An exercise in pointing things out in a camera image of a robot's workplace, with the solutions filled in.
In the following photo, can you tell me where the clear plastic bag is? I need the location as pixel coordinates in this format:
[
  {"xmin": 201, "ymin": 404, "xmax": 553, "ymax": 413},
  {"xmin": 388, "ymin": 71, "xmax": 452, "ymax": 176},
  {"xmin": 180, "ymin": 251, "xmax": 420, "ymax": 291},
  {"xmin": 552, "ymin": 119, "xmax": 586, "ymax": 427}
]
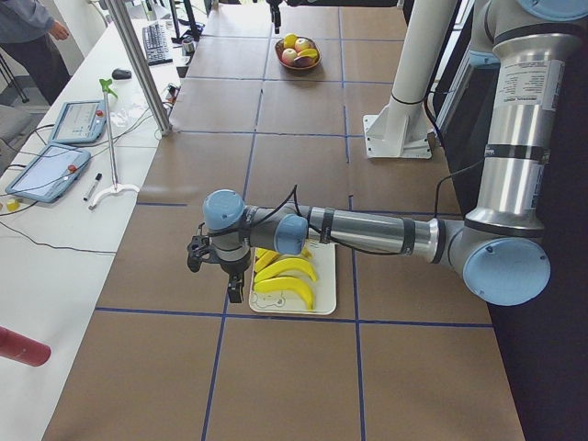
[{"xmin": 109, "ymin": 93, "xmax": 149, "ymax": 129}]

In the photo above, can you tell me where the lower blue teach pendant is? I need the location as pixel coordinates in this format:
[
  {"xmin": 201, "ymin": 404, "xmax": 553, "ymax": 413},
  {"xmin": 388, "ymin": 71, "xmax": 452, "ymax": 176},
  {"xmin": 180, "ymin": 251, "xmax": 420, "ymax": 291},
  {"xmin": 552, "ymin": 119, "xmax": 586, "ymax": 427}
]
[{"xmin": 6, "ymin": 141, "xmax": 92, "ymax": 203}]

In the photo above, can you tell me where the yellow banana behind basket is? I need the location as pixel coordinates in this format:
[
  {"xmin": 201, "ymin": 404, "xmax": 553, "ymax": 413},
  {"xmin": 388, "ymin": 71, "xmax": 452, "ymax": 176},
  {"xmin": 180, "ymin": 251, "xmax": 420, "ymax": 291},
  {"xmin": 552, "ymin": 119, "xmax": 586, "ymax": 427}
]
[{"xmin": 298, "ymin": 48, "xmax": 319, "ymax": 59}]

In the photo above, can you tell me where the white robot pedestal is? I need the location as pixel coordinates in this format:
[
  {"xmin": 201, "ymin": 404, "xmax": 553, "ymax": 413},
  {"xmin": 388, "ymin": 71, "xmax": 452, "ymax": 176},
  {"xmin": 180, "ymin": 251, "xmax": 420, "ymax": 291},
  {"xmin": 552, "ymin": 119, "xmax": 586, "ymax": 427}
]
[{"xmin": 363, "ymin": 0, "xmax": 458, "ymax": 160}]

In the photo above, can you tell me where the black keyboard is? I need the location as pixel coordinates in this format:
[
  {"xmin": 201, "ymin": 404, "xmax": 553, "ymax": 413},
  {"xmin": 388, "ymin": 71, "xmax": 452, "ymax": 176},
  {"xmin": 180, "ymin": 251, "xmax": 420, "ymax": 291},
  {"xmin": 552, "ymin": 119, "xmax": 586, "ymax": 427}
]
[{"xmin": 141, "ymin": 22, "xmax": 173, "ymax": 66}]

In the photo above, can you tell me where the person in grey jacket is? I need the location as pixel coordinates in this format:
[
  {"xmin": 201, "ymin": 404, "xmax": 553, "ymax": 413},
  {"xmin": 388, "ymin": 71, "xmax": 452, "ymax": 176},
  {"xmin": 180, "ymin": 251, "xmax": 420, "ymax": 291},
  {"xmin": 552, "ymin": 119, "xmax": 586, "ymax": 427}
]
[{"xmin": 1, "ymin": 0, "xmax": 70, "ymax": 105}]

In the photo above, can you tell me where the yellow banana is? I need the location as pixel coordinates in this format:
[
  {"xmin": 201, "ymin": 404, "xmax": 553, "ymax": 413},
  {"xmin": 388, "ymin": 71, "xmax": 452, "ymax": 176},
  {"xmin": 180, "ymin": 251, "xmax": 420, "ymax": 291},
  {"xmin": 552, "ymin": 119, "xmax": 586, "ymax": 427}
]
[
  {"xmin": 254, "ymin": 248, "xmax": 280, "ymax": 273},
  {"xmin": 254, "ymin": 276, "xmax": 315, "ymax": 311},
  {"xmin": 298, "ymin": 48, "xmax": 319, "ymax": 59},
  {"xmin": 254, "ymin": 257, "xmax": 318, "ymax": 282}
]

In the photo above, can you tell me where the blue teach pendant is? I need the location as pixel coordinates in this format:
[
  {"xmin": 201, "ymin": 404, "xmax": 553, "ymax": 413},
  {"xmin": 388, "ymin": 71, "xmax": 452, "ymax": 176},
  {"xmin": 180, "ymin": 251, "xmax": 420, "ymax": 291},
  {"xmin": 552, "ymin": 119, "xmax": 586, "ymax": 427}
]
[
  {"xmin": 49, "ymin": 99, "xmax": 106, "ymax": 144},
  {"xmin": 6, "ymin": 141, "xmax": 92, "ymax": 203}
]

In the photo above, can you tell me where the red green apple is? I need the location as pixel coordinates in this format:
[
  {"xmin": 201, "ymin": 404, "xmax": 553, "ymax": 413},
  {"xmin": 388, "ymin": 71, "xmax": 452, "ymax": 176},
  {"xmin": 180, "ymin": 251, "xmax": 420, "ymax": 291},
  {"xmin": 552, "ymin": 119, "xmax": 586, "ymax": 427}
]
[{"xmin": 280, "ymin": 48, "xmax": 298, "ymax": 66}]

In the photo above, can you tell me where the black computer mouse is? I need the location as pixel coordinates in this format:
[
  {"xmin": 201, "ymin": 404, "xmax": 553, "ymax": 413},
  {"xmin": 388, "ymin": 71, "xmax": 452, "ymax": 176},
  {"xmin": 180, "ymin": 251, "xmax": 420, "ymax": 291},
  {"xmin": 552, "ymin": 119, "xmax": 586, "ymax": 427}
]
[{"xmin": 111, "ymin": 68, "xmax": 132, "ymax": 80}]

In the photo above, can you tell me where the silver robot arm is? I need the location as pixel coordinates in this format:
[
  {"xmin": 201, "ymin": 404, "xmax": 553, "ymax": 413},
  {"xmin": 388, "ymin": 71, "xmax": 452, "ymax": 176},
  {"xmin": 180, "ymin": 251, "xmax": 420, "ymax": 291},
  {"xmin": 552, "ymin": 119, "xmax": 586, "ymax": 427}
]
[{"xmin": 187, "ymin": 1, "xmax": 587, "ymax": 306}]

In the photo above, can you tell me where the white bear tray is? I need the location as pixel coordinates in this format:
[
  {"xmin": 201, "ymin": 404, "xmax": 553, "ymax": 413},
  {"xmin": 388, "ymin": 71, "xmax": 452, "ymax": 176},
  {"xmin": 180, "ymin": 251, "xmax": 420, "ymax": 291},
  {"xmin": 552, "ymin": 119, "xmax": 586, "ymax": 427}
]
[{"xmin": 249, "ymin": 241, "xmax": 336, "ymax": 315}]

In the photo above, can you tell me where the small metal cup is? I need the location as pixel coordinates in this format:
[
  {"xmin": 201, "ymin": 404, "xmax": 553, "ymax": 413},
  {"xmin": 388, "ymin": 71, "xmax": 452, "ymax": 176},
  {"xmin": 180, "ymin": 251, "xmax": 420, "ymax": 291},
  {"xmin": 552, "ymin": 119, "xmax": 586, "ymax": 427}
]
[{"xmin": 182, "ymin": 38, "xmax": 195, "ymax": 53}]

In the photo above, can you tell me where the woven wicker basket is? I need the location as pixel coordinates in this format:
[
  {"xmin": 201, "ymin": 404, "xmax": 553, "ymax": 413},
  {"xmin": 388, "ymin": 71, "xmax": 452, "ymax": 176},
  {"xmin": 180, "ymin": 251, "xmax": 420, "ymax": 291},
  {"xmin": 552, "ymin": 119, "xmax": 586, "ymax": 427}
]
[{"xmin": 275, "ymin": 37, "xmax": 322, "ymax": 71}]

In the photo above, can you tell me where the aluminium frame post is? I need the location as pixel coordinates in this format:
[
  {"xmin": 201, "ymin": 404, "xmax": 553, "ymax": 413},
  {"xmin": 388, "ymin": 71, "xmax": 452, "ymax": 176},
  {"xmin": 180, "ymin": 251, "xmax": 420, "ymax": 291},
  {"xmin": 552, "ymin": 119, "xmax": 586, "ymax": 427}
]
[{"xmin": 106, "ymin": 0, "xmax": 172, "ymax": 136}]

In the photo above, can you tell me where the small yellow object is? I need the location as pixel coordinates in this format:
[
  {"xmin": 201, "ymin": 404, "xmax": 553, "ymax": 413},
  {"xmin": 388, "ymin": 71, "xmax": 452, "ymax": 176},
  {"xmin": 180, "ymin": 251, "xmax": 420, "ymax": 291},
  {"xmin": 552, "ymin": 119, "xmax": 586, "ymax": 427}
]
[{"xmin": 6, "ymin": 198, "xmax": 20, "ymax": 212}]

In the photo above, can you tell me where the green handled reacher grabber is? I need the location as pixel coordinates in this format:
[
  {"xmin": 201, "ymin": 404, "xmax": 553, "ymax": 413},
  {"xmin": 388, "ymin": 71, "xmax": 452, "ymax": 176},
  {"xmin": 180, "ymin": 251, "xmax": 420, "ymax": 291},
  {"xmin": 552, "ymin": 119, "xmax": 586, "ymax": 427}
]
[{"xmin": 88, "ymin": 78, "xmax": 140, "ymax": 210}]

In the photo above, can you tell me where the yellow lemon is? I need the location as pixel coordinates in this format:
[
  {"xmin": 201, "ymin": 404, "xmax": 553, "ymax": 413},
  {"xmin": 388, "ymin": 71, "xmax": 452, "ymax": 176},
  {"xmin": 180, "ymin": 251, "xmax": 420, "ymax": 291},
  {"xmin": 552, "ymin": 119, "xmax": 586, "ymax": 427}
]
[{"xmin": 283, "ymin": 33, "xmax": 298, "ymax": 49}]

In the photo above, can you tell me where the black marker pen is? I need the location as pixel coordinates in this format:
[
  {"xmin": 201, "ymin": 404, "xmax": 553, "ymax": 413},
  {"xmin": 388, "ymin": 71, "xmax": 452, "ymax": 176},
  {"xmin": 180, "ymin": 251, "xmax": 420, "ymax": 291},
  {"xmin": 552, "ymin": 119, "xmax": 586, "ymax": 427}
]
[{"xmin": 83, "ymin": 173, "xmax": 103, "ymax": 201}]

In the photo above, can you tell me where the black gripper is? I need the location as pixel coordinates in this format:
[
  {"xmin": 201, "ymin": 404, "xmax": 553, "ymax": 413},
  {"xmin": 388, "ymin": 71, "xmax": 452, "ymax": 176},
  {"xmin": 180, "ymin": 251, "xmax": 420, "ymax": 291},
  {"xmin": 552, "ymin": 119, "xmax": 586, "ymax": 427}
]
[
  {"xmin": 267, "ymin": 0, "xmax": 282, "ymax": 33},
  {"xmin": 220, "ymin": 255, "xmax": 252, "ymax": 303}
]

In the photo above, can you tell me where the upper blue teach pendant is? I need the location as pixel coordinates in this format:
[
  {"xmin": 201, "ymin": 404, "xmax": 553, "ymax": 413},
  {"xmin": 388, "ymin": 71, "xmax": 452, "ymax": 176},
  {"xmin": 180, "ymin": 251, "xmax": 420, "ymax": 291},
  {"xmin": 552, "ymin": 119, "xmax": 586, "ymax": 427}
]
[{"xmin": 49, "ymin": 99, "xmax": 106, "ymax": 144}]

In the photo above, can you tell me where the red cylinder bottle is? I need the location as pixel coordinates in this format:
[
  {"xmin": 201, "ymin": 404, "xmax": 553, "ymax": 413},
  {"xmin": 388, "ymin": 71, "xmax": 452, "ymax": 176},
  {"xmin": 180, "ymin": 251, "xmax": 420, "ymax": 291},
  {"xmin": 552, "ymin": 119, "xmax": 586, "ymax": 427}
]
[{"xmin": 0, "ymin": 327, "xmax": 51, "ymax": 367}]

